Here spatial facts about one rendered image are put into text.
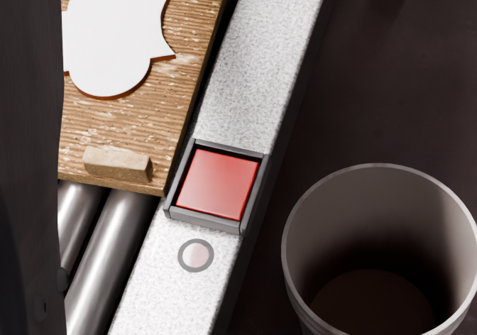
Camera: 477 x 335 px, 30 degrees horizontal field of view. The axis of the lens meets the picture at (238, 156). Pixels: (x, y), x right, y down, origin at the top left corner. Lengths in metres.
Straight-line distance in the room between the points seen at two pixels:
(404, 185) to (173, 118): 0.71
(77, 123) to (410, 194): 0.77
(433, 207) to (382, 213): 0.11
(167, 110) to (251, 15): 0.15
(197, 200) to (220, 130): 0.08
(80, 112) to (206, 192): 0.15
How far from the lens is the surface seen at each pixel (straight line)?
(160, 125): 0.81
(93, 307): 0.76
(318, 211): 1.47
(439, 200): 1.45
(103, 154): 0.77
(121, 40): 0.86
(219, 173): 0.78
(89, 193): 0.82
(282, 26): 0.89
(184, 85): 0.83
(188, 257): 0.77
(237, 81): 0.85
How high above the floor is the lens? 1.61
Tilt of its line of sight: 59 degrees down
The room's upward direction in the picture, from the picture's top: 10 degrees counter-clockwise
